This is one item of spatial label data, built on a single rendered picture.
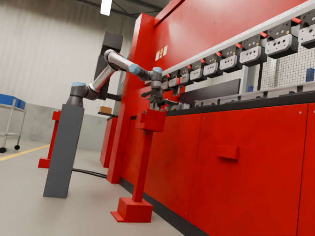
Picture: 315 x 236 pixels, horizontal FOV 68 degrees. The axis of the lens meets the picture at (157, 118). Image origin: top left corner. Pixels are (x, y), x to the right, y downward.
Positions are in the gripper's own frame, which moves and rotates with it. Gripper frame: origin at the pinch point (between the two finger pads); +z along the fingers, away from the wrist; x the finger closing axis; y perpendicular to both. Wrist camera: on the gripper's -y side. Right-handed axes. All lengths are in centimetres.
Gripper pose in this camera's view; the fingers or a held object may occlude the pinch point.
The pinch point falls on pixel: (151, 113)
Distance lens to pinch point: 177.9
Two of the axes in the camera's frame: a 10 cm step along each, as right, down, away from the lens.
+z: -0.8, 9.9, -0.8
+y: 9.0, 1.1, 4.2
